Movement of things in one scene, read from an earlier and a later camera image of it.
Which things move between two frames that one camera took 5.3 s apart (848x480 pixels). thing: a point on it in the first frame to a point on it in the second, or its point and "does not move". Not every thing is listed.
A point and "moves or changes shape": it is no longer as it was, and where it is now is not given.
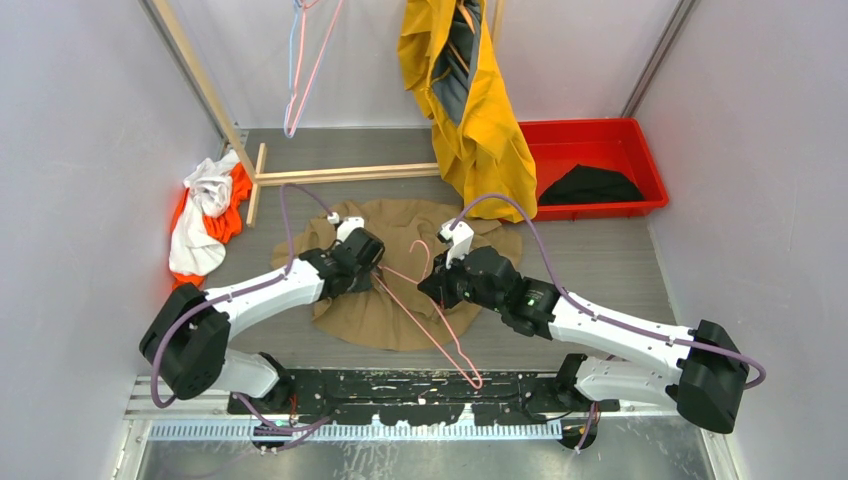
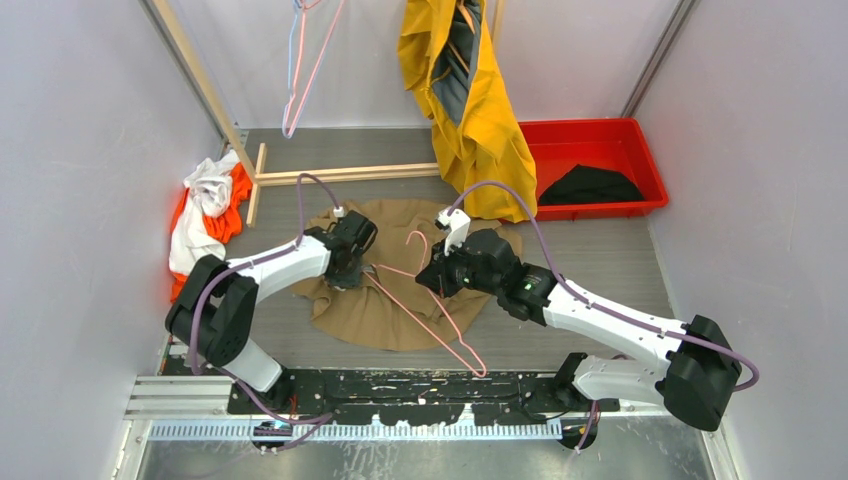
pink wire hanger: [377, 278] moves or changes shape
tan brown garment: [394, 314] does not move
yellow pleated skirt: [446, 54] does not move
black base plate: [419, 397] does not move
